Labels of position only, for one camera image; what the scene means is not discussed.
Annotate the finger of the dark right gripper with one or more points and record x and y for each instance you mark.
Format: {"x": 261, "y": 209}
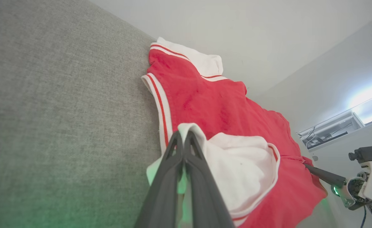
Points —
{"x": 326, "y": 176}

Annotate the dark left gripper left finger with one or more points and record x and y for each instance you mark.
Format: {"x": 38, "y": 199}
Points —
{"x": 164, "y": 190}

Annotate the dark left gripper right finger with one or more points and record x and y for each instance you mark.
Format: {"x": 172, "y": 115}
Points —
{"x": 205, "y": 196}

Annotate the red and white garment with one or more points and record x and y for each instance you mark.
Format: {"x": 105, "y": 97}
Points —
{"x": 211, "y": 104}

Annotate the grey fabric sofa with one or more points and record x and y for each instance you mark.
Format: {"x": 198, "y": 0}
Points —
{"x": 65, "y": 110}

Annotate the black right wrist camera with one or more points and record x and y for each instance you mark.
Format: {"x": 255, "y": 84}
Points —
{"x": 364, "y": 154}

